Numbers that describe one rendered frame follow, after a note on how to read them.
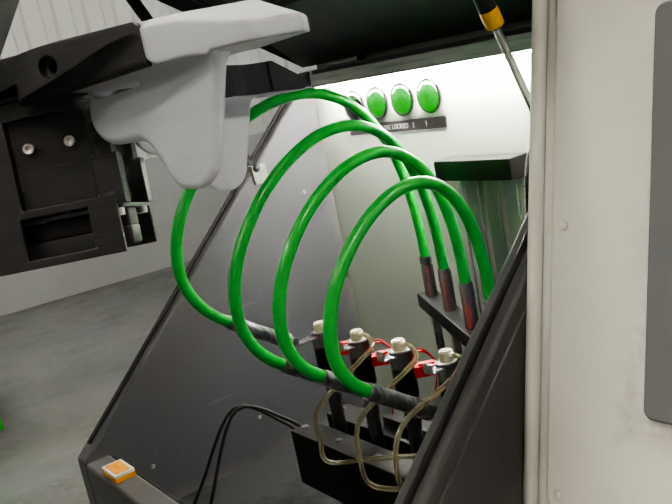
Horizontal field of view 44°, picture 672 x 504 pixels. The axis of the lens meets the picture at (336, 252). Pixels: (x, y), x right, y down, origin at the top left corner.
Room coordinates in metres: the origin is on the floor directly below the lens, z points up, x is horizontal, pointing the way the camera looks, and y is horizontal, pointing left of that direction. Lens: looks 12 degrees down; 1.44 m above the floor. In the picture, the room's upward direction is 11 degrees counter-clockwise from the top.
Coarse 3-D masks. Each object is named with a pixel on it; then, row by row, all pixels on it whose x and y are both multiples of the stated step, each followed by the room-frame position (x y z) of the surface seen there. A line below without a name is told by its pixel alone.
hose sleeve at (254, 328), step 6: (252, 324) 1.00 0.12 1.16; (258, 324) 1.01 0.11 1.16; (234, 330) 0.99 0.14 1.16; (252, 330) 0.99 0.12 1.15; (258, 330) 1.00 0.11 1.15; (264, 330) 1.00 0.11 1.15; (270, 330) 1.01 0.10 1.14; (258, 336) 1.00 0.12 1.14; (264, 336) 1.00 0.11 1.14; (270, 336) 1.01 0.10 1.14; (270, 342) 1.01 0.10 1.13; (276, 342) 1.01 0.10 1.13
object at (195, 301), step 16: (272, 96) 1.06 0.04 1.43; (288, 96) 1.06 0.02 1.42; (304, 96) 1.08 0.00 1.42; (320, 96) 1.09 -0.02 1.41; (336, 96) 1.11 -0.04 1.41; (256, 112) 1.04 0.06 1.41; (368, 112) 1.13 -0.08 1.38; (384, 144) 1.15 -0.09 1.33; (400, 176) 1.16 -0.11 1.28; (192, 192) 0.98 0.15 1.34; (416, 208) 1.16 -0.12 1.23; (176, 224) 0.96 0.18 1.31; (416, 224) 1.16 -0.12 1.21; (176, 240) 0.96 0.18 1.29; (176, 256) 0.95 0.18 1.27; (176, 272) 0.95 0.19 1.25; (192, 288) 0.96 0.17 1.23; (192, 304) 0.96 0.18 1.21; (224, 320) 0.98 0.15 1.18
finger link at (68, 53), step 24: (48, 48) 0.30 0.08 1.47; (72, 48) 0.30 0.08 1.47; (96, 48) 0.30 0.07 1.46; (120, 48) 0.30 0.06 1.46; (0, 72) 0.32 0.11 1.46; (24, 72) 0.31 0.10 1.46; (48, 72) 0.31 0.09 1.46; (72, 72) 0.30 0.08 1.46; (96, 72) 0.30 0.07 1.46; (120, 72) 0.30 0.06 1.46; (24, 96) 0.31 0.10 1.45; (48, 96) 0.31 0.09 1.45; (72, 96) 0.32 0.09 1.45
